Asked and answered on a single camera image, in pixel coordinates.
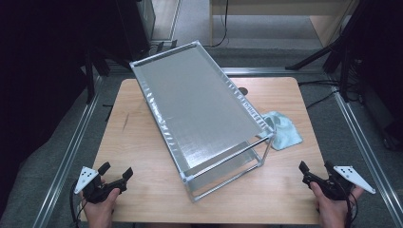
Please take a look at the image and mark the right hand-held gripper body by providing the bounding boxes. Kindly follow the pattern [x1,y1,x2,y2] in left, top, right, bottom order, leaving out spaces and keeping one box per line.
[301,165,377,201]

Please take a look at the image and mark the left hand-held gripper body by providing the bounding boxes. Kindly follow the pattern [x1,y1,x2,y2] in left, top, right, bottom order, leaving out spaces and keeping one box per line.
[73,165,127,204]

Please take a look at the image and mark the light blue cloth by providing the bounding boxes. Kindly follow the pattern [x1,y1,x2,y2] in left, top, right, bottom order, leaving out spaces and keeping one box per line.
[258,110,304,152]

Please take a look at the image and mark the silver two-tier metal rack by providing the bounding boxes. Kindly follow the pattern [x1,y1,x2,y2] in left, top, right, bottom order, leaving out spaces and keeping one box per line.
[128,39,277,203]

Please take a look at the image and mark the person's right hand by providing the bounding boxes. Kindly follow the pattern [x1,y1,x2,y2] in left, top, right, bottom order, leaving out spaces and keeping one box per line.
[309,181,365,228]

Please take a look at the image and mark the person's left hand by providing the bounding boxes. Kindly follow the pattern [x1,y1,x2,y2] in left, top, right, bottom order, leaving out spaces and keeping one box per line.
[80,187,122,228]

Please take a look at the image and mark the black tape strip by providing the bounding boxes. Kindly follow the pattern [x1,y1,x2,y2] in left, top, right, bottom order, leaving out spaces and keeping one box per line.
[102,104,114,123]

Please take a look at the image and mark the black tripod stand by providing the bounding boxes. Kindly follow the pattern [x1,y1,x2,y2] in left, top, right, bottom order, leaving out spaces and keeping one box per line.
[83,47,112,105]
[284,0,369,103]

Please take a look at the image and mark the dark curtain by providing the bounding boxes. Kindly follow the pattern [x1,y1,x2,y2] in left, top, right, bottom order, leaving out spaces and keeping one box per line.
[0,0,122,219]

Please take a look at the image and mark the black cabinet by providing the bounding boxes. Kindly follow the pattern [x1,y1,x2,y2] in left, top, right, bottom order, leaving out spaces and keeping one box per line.
[114,0,157,62]

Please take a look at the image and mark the light wooden desk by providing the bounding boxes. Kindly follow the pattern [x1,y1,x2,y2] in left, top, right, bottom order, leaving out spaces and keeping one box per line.
[208,0,360,48]

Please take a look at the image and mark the aluminium floor rail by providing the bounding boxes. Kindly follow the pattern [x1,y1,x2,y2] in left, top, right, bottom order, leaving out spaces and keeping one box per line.
[31,75,105,228]
[331,85,403,228]

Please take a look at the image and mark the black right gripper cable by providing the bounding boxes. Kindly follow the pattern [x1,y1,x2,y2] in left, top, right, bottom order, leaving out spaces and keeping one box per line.
[343,189,359,228]

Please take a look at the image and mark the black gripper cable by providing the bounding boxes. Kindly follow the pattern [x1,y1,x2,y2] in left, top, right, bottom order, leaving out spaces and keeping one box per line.
[343,189,359,228]
[68,180,89,228]

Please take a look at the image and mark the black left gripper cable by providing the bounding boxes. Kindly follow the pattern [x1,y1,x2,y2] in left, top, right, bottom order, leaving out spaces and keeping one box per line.
[68,180,89,228]

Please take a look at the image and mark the black floor cables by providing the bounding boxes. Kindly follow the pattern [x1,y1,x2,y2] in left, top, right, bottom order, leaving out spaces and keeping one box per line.
[297,79,342,110]

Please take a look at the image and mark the black hanging cable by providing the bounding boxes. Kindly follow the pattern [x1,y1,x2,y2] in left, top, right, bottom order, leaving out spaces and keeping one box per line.
[210,0,230,48]

